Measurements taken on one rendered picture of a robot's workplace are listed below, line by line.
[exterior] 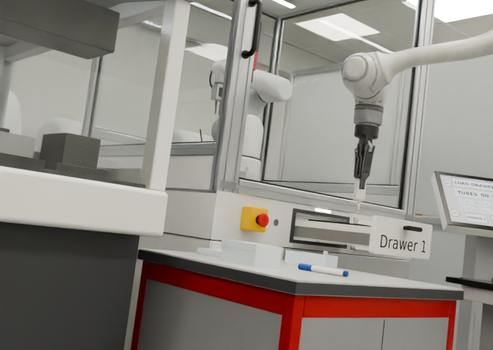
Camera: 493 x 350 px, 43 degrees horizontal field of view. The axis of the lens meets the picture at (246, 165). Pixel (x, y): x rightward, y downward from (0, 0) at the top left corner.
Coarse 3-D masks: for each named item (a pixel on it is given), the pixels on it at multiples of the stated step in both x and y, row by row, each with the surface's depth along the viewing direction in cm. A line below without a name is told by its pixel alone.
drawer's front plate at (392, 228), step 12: (372, 216) 180; (384, 216) 181; (372, 228) 179; (384, 228) 181; (396, 228) 185; (372, 240) 179; (384, 240) 181; (408, 240) 189; (420, 240) 193; (372, 252) 178; (384, 252) 181; (396, 252) 185; (408, 252) 189; (420, 252) 193
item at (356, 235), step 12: (300, 228) 203; (312, 228) 199; (324, 228) 195; (336, 228) 192; (348, 228) 188; (360, 228) 185; (312, 240) 199; (324, 240) 195; (336, 240) 191; (348, 240) 187; (360, 240) 184
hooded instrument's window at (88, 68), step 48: (0, 0) 119; (48, 0) 125; (96, 0) 132; (144, 0) 139; (0, 48) 119; (48, 48) 125; (96, 48) 132; (144, 48) 139; (0, 96) 119; (48, 96) 125; (96, 96) 132; (144, 96) 140; (0, 144) 119; (48, 144) 125; (96, 144) 132; (144, 144) 140
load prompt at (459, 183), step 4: (452, 180) 273; (456, 180) 274; (460, 180) 274; (464, 180) 274; (468, 180) 275; (456, 184) 272; (460, 184) 272; (464, 184) 272; (468, 184) 273; (472, 184) 273; (476, 184) 273; (480, 184) 274; (484, 184) 274; (488, 184) 275; (492, 184) 275; (472, 188) 271; (476, 188) 272; (480, 188) 272; (484, 188) 272; (488, 188) 273; (492, 188) 273
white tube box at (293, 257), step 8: (288, 256) 175; (296, 256) 174; (304, 256) 173; (312, 256) 171; (320, 256) 170; (328, 256) 171; (336, 256) 176; (296, 264) 174; (312, 264) 171; (320, 264) 170; (328, 264) 171; (336, 264) 176
